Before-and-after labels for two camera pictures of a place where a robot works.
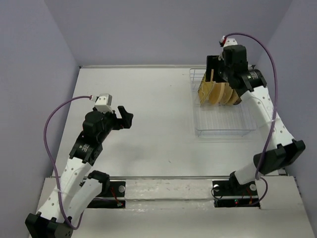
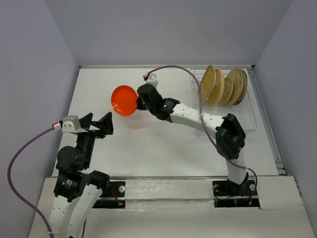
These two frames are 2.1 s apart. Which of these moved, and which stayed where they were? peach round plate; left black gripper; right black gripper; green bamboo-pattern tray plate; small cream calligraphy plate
Moved: right black gripper; left black gripper
Stayed: small cream calligraphy plate; green bamboo-pattern tray plate; peach round plate
